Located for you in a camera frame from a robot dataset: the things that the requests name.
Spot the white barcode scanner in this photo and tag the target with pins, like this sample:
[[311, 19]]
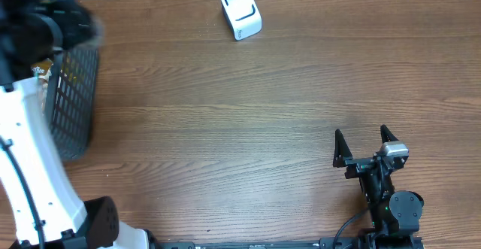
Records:
[[243, 17]]

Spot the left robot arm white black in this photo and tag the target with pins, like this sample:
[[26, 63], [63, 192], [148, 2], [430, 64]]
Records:
[[48, 213]]

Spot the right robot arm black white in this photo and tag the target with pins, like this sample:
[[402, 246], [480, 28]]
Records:
[[394, 214]]

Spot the dark grey plastic basket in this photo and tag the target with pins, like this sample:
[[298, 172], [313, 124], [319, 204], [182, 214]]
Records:
[[70, 100]]

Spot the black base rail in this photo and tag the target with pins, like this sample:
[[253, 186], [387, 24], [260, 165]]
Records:
[[138, 238]]

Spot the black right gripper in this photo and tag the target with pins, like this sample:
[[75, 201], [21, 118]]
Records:
[[358, 165]]

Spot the brown pantree snack bag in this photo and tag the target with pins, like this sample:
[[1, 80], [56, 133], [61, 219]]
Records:
[[43, 69]]

